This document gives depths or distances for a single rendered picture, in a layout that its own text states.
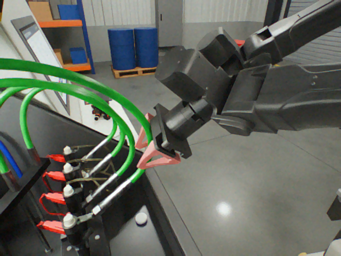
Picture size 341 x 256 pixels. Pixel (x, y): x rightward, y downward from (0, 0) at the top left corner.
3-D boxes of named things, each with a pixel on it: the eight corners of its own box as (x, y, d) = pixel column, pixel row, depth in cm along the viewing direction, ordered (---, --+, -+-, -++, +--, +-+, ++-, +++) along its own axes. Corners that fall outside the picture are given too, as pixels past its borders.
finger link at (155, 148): (125, 173, 35) (163, 142, 31) (123, 142, 40) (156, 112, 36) (154, 182, 39) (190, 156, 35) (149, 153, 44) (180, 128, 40)
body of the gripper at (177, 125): (159, 149, 32) (194, 120, 29) (150, 108, 39) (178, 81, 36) (185, 161, 36) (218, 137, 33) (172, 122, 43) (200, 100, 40)
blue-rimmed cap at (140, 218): (148, 222, 70) (148, 219, 69) (137, 226, 69) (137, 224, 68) (145, 213, 73) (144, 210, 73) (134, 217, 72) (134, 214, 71)
